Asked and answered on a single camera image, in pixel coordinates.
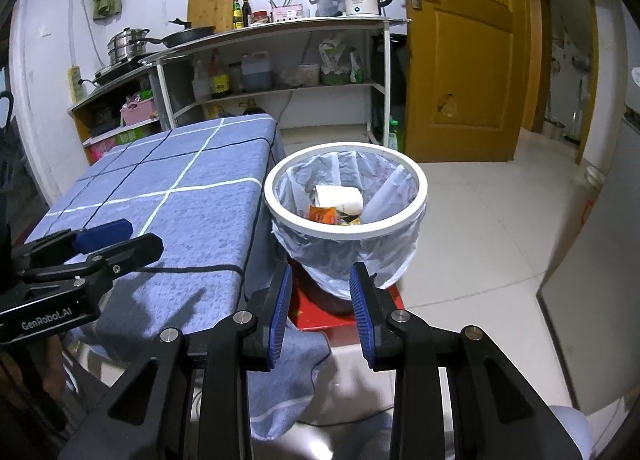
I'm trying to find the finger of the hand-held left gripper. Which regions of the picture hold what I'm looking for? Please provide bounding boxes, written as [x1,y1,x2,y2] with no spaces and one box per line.
[11,219,134,271]
[20,233,165,291]

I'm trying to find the white rim trash bin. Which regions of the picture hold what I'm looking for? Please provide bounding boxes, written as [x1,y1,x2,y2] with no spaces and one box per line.
[270,147,427,302]

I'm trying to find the white round bin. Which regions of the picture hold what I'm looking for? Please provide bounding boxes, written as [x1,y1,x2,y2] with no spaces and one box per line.
[263,141,429,242]

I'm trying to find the green and white bag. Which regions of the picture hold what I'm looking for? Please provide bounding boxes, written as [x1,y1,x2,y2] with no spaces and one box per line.
[319,38,363,86]

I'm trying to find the clear lidded container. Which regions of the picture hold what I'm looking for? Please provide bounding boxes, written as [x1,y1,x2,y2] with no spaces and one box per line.
[306,0,346,17]

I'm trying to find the translucent plastic jug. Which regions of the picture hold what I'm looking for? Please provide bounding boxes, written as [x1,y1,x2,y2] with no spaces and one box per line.
[241,53,273,91]

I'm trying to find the wooden cutting board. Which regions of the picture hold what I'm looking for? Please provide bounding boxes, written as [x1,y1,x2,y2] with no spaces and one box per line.
[187,0,237,34]

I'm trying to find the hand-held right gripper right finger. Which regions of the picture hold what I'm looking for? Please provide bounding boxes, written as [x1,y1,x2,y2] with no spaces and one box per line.
[349,261,583,460]

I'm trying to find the steel steamer pot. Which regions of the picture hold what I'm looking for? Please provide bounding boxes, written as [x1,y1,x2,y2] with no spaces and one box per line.
[107,26,151,65]

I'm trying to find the blue checked tablecloth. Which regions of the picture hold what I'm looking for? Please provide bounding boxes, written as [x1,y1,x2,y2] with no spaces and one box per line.
[25,114,331,441]

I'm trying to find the red plastic stool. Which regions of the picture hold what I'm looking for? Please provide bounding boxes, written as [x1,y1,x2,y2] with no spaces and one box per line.
[287,260,406,331]

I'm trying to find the grey refrigerator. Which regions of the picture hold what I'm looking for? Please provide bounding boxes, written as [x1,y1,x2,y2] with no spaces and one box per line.
[536,110,640,416]

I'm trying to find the yellow power strip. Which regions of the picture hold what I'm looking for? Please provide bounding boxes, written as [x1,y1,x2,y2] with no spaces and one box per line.
[67,66,83,104]

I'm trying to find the pink plastic basket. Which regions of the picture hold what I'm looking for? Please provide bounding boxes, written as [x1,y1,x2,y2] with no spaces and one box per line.
[120,99,160,125]

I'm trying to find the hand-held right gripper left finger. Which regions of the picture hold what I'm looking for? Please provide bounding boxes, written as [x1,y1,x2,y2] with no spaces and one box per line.
[59,260,293,460]

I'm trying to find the black induction cooker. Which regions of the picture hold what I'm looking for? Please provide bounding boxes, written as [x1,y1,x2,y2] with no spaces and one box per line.
[94,63,146,86]

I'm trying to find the low wooden cabinet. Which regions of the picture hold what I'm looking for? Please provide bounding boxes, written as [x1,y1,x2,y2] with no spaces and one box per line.
[67,75,166,166]

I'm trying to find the black frying pan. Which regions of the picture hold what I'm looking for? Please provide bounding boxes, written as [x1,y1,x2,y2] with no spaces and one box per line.
[132,18,217,48]

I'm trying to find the white paper cup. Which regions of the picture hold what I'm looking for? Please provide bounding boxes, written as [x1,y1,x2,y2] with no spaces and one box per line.
[315,184,364,215]

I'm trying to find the red snack wrapper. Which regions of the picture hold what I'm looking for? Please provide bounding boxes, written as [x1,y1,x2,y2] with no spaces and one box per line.
[307,205,338,224]

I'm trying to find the metal kitchen shelf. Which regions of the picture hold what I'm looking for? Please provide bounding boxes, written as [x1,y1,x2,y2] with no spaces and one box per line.
[137,15,411,141]

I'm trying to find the yellow-label sauce bottle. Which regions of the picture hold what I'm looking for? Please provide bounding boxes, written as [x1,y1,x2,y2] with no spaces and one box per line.
[209,51,231,98]

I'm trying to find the clear plastic bottle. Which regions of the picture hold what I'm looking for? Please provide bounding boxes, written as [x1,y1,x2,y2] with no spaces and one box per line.
[191,60,211,100]

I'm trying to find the pink chopstick holder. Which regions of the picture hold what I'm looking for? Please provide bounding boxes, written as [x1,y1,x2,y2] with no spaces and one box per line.
[270,4,306,24]

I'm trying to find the yellow wooden door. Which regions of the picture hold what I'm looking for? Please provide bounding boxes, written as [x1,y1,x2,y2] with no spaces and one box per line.
[399,0,531,163]

